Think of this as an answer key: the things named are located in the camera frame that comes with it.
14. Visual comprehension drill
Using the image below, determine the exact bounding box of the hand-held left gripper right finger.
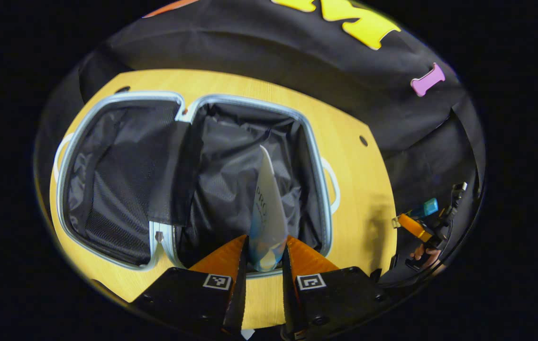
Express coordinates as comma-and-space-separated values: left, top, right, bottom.
281, 235, 393, 340

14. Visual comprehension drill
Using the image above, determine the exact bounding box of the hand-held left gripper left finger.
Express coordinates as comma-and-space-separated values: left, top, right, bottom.
131, 234, 249, 334

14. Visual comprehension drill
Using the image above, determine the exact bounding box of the teal bottle with blue cap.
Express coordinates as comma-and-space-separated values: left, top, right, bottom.
407, 198, 439, 219

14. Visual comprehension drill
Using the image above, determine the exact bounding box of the white skin care tube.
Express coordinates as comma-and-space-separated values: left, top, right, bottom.
248, 145, 289, 272

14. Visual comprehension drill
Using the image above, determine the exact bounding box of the light blue suitcase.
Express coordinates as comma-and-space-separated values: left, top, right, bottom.
53, 91, 341, 279

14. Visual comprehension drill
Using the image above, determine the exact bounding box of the black backdrop cloth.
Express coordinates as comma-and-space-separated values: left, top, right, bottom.
36, 0, 487, 285

